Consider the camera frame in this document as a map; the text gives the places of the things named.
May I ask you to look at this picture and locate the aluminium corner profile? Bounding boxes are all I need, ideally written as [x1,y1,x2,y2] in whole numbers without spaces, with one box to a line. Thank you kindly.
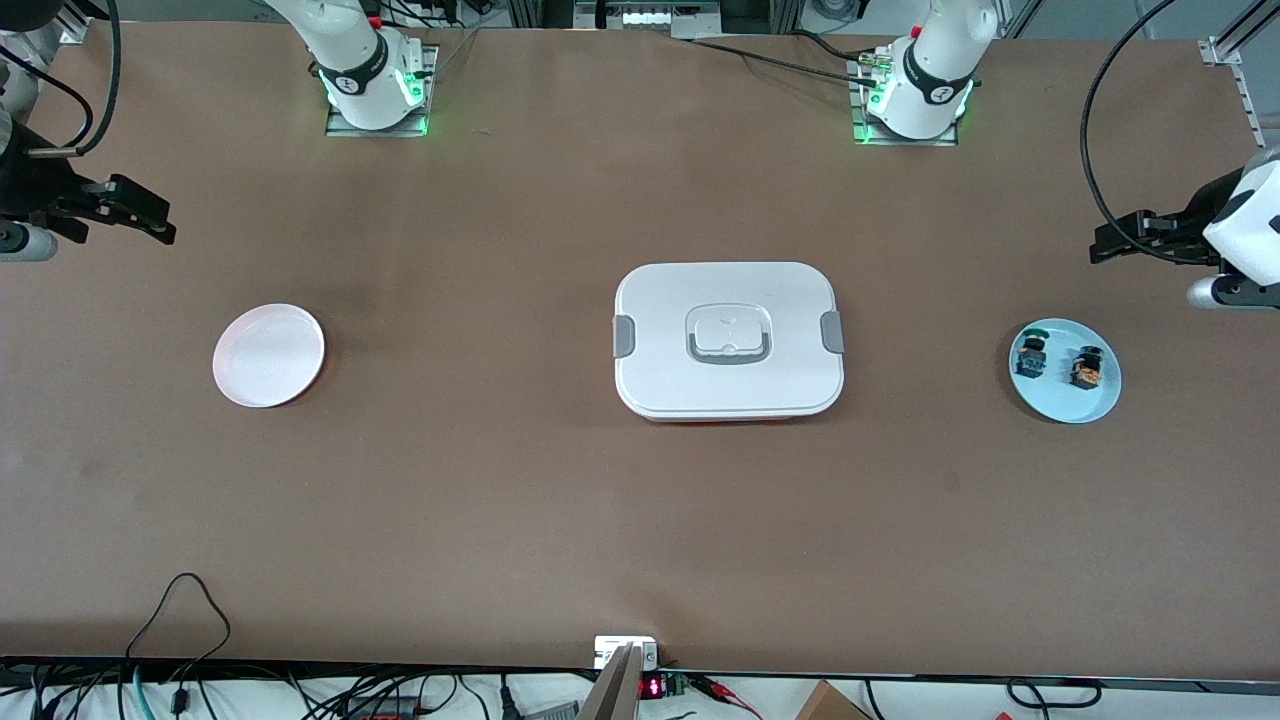
[1198,38,1253,151]

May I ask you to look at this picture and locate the light blue round plate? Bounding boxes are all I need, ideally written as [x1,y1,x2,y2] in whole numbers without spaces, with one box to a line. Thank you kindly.
[1007,318,1123,425]

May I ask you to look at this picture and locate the pale pink round plate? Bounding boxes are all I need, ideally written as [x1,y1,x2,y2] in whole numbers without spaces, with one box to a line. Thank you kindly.
[212,303,326,409]

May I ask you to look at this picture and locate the white lidded lunch box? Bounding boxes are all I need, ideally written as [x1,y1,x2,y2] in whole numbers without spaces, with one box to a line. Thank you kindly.
[612,262,846,423]

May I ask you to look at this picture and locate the white socket strip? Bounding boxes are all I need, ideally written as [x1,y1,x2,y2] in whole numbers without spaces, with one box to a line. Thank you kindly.
[575,0,723,31]

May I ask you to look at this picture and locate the brown cardboard box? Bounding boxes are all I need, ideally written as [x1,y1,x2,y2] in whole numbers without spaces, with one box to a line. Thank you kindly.
[795,680,871,720]

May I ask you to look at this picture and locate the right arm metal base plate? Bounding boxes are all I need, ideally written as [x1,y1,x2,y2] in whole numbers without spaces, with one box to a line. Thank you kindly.
[324,42,439,139]

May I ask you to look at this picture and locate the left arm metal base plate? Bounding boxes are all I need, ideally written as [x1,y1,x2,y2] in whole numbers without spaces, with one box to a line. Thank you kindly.
[850,55,959,147]

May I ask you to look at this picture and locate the thin black looped cable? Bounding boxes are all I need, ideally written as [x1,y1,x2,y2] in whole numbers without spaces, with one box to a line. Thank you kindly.
[125,572,233,691]

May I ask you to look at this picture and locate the black base power cable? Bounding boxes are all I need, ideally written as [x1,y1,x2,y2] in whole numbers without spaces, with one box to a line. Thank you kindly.
[680,38,881,77]

